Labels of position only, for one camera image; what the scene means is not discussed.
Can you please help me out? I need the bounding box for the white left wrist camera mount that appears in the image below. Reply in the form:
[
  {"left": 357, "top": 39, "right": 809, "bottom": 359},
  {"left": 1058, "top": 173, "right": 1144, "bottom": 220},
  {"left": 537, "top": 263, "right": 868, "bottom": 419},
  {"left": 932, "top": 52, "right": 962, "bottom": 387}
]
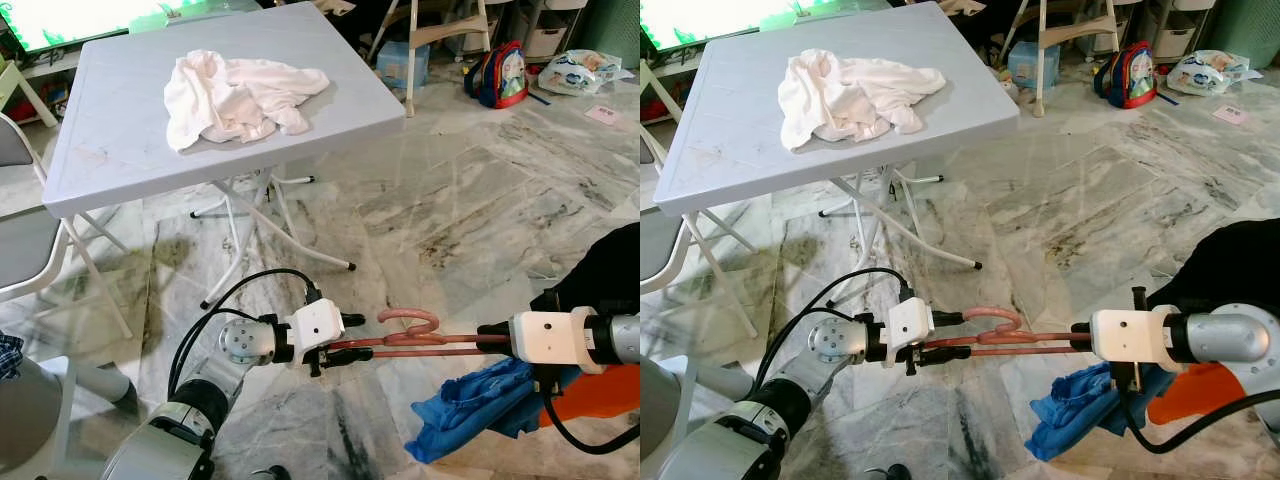
[
  {"left": 288, "top": 298, "right": 347, "bottom": 353},
  {"left": 885, "top": 298, "right": 937, "bottom": 353}
]

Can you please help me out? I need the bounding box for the wooden high chair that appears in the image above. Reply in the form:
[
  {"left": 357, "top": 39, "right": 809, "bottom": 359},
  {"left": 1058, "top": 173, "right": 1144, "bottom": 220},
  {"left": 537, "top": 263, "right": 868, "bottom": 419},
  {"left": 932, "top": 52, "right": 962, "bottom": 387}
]
[
  {"left": 365, "top": 0, "right": 501, "bottom": 118},
  {"left": 995, "top": 0, "right": 1131, "bottom": 118}
]

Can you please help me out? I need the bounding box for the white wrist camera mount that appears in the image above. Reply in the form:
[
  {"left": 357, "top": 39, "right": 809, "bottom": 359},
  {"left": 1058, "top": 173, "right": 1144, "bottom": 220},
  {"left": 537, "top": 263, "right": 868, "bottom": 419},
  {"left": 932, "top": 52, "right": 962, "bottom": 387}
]
[
  {"left": 885, "top": 298, "right": 937, "bottom": 353},
  {"left": 508, "top": 312, "right": 593, "bottom": 367},
  {"left": 1090, "top": 310, "right": 1173, "bottom": 367},
  {"left": 288, "top": 298, "right": 347, "bottom": 353}
]

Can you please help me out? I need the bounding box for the white blue plastic pack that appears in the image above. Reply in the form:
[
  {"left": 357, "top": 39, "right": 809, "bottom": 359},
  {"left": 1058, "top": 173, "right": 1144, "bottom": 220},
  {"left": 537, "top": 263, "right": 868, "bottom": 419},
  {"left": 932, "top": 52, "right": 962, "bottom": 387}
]
[
  {"left": 537, "top": 50, "right": 621, "bottom": 98},
  {"left": 1165, "top": 50, "right": 1251, "bottom": 98}
]

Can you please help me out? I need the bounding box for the orange shirt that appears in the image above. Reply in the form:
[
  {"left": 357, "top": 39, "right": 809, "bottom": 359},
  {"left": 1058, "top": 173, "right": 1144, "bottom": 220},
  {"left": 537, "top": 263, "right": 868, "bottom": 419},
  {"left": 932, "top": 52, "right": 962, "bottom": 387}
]
[
  {"left": 538, "top": 362, "right": 641, "bottom": 431},
  {"left": 1148, "top": 362, "right": 1251, "bottom": 426}
]

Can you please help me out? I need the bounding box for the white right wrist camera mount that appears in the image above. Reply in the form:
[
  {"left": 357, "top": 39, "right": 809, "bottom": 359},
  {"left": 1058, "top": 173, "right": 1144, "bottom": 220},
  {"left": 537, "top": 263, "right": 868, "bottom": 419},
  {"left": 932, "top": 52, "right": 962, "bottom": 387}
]
[
  {"left": 1090, "top": 310, "right": 1173, "bottom": 367},
  {"left": 508, "top": 312, "right": 593, "bottom": 367}
]

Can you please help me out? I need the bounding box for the pink plastic hanger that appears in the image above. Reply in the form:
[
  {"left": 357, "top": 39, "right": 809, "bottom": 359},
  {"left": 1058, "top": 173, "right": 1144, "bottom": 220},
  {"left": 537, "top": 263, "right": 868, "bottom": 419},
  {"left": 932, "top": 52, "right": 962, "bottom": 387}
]
[
  {"left": 925, "top": 305, "right": 1096, "bottom": 359},
  {"left": 326, "top": 308, "right": 513, "bottom": 359}
]

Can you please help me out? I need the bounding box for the green ribbed panel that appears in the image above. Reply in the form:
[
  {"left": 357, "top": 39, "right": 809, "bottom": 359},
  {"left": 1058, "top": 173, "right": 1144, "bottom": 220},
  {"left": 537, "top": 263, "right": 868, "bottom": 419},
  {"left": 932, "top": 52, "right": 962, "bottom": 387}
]
[
  {"left": 1215, "top": 0, "right": 1280, "bottom": 73},
  {"left": 580, "top": 0, "right": 641, "bottom": 73}
]

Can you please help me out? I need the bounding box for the white towel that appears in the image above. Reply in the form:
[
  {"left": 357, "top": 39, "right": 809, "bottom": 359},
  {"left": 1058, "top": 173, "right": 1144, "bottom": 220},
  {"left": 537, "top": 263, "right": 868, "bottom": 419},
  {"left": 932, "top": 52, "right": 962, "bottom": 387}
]
[
  {"left": 778, "top": 48, "right": 947, "bottom": 151},
  {"left": 163, "top": 48, "right": 332, "bottom": 153}
]

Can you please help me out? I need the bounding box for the blue red backpack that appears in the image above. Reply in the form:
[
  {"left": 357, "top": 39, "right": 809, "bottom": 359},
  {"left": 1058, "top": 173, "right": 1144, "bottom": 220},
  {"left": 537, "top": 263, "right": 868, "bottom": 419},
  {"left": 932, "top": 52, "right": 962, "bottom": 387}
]
[
  {"left": 463, "top": 40, "right": 530, "bottom": 110},
  {"left": 1093, "top": 40, "right": 1159, "bottom": 109}
]

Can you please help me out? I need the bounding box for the white storage bin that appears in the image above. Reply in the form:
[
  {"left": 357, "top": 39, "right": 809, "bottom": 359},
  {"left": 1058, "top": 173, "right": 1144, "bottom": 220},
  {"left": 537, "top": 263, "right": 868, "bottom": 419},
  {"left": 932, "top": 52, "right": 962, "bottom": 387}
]
[
  {"left": 1145, "top": 0, "right": 1216, "bottom": 59},
  {"left": 515, "top": 0, "right": 586, "bottom": 59}
]

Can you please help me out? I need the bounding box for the black shirt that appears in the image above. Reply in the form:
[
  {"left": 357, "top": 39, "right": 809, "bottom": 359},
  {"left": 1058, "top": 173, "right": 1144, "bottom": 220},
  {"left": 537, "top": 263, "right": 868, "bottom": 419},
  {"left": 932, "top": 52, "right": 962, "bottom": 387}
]
[
  {"left": 528, "top": 222, "right": 641, "bottom": 316},
  {"left": 1145, "top": 222, "right": 1280, "bottom": 316}
]

